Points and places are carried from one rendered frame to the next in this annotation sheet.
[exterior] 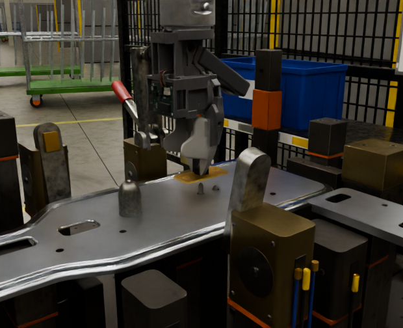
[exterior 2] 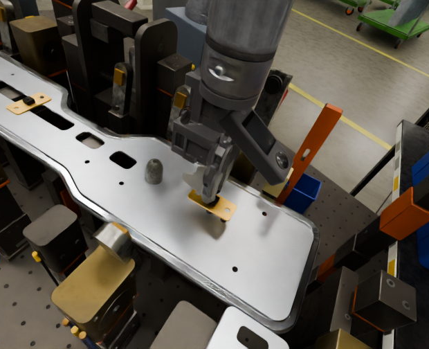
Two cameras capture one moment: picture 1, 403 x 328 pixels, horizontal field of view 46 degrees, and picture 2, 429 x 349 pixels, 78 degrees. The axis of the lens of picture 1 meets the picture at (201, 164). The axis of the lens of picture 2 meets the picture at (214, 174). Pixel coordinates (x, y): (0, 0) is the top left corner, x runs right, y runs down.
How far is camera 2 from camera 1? 59 cm
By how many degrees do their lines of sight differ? 54
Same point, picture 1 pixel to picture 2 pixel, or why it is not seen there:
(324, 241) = (165, 338)
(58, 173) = not seen: hidden behind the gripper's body
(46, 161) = (174, 109)
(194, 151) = (192, 183)
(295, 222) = (86, 302)
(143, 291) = (44, 219)
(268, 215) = (101, 275)
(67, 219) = (133, 150)
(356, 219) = not seen: outside the picture
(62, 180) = not seen: hidden behind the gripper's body
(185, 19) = (202, 72)
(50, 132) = (180, 94)
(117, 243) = (102, 185)
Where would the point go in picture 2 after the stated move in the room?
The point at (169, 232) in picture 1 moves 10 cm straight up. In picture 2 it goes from (126, 210) to (122, 171)
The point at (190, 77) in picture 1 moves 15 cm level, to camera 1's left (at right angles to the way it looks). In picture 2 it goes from (195, 129) to (164, 69)
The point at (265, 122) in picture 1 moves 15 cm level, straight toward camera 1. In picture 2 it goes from (385, 221) to (317, 233)
